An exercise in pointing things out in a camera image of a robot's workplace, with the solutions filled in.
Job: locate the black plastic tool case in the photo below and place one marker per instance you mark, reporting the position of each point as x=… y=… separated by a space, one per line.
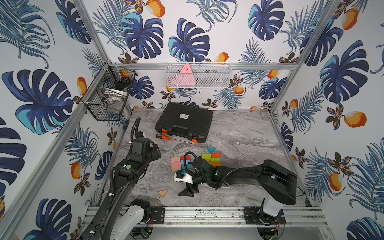
x=185 y=121

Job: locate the orange rectangular block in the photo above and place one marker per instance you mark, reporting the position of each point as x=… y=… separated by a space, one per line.
x=216 y=164

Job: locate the orange handled screwdriver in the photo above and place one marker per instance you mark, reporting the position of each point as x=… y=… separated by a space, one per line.
x=167 y=138

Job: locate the light green narrow block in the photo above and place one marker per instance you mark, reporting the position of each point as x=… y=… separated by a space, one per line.
x=215 y=160

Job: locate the aluminium front rail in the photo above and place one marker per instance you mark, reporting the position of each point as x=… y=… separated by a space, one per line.
x=235 y=217

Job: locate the teal triangle block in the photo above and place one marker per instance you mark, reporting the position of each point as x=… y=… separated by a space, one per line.
x=211 y=149

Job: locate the black wire basket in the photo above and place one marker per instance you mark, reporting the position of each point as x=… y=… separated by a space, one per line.
x=109 y=92

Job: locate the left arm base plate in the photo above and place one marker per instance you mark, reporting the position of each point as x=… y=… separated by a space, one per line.
x=152 y=215

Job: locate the pink triangle card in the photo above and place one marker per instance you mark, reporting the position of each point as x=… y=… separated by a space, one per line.
x=185 y=77

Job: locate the white mesh wall basket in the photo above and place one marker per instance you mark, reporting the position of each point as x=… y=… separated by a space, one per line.
x=207 y=75

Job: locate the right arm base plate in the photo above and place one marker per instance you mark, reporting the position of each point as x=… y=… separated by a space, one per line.
x=264 y=215

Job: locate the natural wood rectangular block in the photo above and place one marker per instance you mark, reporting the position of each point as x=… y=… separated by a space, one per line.
x=175 y=159

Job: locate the light blue block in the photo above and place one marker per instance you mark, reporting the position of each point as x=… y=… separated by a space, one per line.
x=185 y=162

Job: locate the natural wood triangle block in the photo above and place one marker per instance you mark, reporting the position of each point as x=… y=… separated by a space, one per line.
x=163 y=193

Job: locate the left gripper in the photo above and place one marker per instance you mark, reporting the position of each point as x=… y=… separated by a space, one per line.
x=154 y=150

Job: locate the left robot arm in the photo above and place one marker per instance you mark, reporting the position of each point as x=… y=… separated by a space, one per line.
x=107 y=224

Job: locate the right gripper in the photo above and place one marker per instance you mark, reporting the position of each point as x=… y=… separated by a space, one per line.
x=186 y=192

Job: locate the pink block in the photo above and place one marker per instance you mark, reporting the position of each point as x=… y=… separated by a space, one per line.
x=175 y=164

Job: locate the red block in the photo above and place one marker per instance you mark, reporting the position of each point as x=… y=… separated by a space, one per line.
x=186 y=158

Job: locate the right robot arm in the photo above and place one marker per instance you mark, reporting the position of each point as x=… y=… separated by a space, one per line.
x=279 y=182

